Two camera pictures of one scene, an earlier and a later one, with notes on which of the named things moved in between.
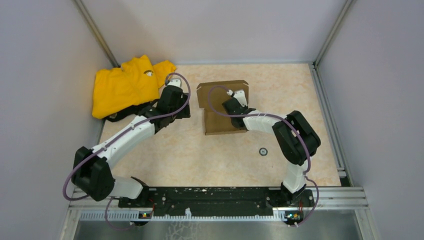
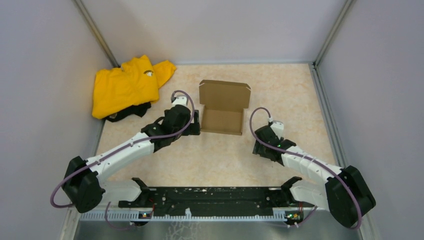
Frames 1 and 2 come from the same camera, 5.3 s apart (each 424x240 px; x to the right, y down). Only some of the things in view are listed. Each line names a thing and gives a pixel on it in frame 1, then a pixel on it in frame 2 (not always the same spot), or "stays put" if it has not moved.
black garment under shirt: (131, 112) stays put
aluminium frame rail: (86, 208) stays put
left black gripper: (185, 114) to (194, 129)
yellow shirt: (136, 82) stays put
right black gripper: (245, 108) to (257, 146)
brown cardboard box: (214, 123) stays put
